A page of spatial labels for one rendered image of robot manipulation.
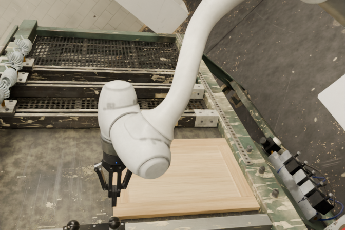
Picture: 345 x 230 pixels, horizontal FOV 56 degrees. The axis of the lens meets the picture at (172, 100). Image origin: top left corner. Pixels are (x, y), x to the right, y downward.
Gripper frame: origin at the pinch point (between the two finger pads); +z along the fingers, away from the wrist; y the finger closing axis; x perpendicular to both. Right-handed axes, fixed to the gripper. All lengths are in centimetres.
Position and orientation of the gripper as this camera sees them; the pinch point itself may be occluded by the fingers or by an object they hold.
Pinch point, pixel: (114, 195)
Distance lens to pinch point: 111.5
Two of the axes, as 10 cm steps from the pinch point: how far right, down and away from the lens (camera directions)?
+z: -1.2, 8.5, 5.1
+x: 1.8, 5.2, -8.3
